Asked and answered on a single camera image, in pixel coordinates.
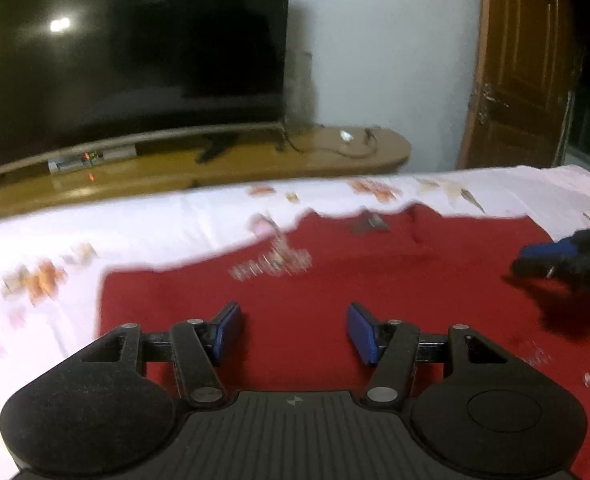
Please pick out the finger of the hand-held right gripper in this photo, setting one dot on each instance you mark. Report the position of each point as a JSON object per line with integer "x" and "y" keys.
{"x": 545, "y": 256}
{"x": 585, "y": 272}

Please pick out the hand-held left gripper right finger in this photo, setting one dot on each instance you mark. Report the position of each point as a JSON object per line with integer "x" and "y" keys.
{"x": 361, "y": 331}

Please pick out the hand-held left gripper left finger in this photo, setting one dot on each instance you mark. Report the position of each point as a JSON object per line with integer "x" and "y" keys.
{"x": 228, "y": 331}

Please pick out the red small garment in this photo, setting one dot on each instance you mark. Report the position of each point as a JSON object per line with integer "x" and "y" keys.
{"x": 300, "y": 290}

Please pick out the white printed bed sheet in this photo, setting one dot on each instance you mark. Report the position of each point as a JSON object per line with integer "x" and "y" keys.
{"x": 125, "y": 230}

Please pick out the wooden television stand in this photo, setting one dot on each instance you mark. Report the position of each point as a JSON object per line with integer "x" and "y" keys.
{"x": 255, "y": 160}

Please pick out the brown wooden door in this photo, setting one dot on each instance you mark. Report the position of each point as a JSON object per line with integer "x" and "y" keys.
{"x": 520, "y": 70}

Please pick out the small white object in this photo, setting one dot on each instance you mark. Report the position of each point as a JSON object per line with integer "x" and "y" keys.
{"x": 346, "y": 136}

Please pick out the grey set-top box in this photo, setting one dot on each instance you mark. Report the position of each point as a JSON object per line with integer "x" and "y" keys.
{"x": 92, "y": 158}

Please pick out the black flat television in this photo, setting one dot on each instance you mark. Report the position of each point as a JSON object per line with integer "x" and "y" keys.
{"x": 125, "y": 40}

